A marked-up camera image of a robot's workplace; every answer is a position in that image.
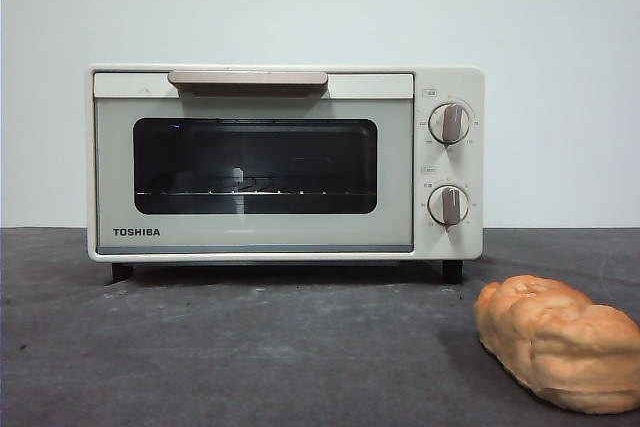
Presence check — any beige oven knob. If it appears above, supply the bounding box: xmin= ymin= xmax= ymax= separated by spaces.
xmin=428 ymin=184 xmax=472 ymax=227
xmin=428 ymin=102 xmax=472 ymax=146

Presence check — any dark grey table cloth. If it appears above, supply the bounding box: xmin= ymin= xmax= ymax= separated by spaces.
xmin=0 ymin=226 xmax=640 ymax=427

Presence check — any golden bread loaf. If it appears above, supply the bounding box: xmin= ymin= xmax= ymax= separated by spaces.
xmin=473 ymin=274 xmax=640 ymax=416

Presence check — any metal wire oven rack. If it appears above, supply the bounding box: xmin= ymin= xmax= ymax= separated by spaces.
xmin=137 ymin=174 xmax=351 ymax=197

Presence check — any white Toshiba toaster oven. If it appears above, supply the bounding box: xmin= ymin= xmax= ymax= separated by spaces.
xmin=84 ymin=63 xmax=486 ymax=284

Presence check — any glass oven door beige handle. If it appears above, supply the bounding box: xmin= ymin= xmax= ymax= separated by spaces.
xmin=92 ymin=69 xmax=415 ymax=254

